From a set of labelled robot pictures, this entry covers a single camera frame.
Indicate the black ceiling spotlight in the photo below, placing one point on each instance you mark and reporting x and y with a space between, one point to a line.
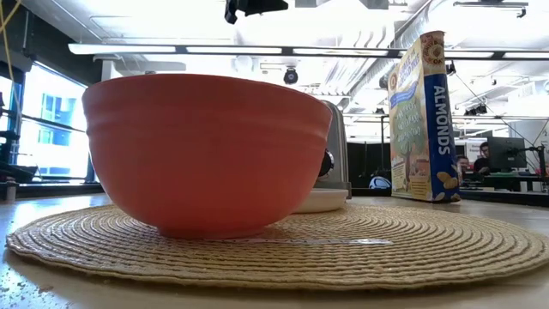
476 110
450 68

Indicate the silver four-slot toaster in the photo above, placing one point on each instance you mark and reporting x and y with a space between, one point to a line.
339 141

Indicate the person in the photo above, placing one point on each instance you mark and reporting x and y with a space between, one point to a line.
462 165
482 159

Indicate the blue and white ball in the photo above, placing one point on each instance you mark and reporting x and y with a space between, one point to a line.
379 183

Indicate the small grey cylinder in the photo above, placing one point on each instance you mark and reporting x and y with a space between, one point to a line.
10 192

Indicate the white plate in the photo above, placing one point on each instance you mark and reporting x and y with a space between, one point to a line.
326 201

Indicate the round woven straw placemat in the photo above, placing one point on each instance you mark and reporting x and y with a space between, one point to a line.
386 266

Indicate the black computer monitor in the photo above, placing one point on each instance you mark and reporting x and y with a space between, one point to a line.
506 152

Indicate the dark long desk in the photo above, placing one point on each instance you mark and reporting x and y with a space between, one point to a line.
506 182

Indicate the coral red bowl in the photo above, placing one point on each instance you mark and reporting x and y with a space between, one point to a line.
206 154

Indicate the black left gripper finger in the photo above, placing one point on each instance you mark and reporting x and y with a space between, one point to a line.
257 6

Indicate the overhead frame bar with lights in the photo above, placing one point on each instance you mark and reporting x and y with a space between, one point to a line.
287 50

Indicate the round black overhead camera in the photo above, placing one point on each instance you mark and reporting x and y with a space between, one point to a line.
291 76

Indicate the almond cereal box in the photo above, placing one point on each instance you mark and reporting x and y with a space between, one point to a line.
420 129

